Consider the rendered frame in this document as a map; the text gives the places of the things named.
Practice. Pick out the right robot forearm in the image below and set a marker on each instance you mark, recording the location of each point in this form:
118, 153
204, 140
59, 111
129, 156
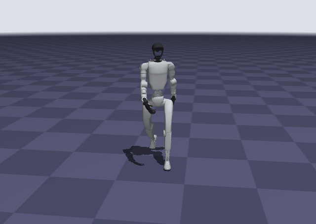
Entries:
143, 91

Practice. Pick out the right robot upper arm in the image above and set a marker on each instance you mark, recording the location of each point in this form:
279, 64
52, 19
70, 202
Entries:
143, 74

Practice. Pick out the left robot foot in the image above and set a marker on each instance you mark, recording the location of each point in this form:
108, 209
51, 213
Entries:
167, 165

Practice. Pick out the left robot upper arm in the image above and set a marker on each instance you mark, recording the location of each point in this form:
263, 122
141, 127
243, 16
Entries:
171, 73

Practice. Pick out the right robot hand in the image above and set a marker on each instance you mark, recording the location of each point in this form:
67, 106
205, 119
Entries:
152, 111

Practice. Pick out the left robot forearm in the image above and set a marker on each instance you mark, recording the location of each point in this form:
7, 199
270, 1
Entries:
173, 90

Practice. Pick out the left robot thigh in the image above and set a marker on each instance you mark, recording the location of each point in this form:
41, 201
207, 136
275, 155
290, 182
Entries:
168, 112

